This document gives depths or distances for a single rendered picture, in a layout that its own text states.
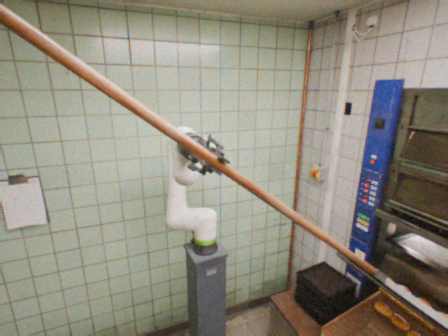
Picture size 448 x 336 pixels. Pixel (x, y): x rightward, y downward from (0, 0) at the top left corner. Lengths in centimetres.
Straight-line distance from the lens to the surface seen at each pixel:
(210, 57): 204
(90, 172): 199
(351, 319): 211
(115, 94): 64
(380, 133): 190
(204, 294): 171
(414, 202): 185
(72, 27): 195
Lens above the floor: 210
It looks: 17 degrees down
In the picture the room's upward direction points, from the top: straight up
